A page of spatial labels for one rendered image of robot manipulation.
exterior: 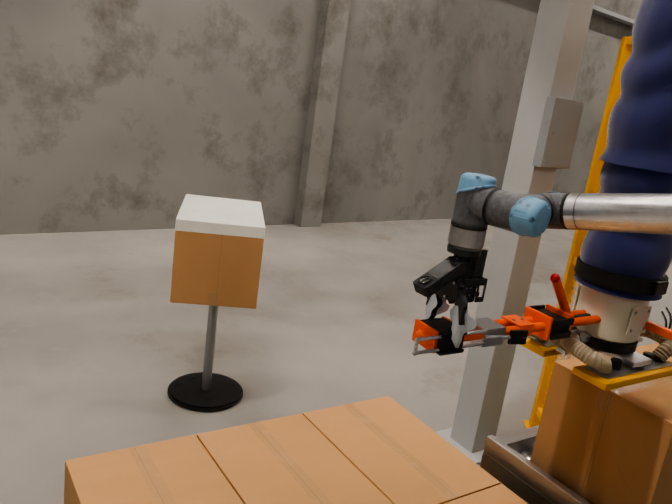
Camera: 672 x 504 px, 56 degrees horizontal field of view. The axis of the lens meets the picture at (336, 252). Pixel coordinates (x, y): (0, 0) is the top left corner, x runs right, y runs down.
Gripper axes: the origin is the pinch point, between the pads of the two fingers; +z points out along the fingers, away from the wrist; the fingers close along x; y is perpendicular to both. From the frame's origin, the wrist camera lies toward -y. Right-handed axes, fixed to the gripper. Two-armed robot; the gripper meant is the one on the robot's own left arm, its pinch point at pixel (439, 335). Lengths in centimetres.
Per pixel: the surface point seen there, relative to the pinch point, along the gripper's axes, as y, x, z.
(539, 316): 31.3, 0.4, -1.9
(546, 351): 44.3, 5.9, 11.3
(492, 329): 13.1, -2.4, -1.2
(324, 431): 18, 66, 66
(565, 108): 136, 94, -53
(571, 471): 72, 8, 56
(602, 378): 45.7, -10.6, 11.1
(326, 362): 110, 213, 121
